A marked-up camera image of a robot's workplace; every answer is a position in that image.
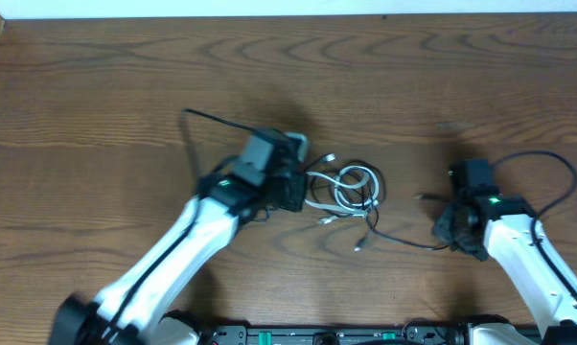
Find black usb cable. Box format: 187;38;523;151
302;159;450;253

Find white usb cable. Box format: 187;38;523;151
303;152;381;225

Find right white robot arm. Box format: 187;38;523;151
432;159;577;344

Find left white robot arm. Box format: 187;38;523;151
49;128;309;344

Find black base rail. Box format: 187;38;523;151
144;310;543;345

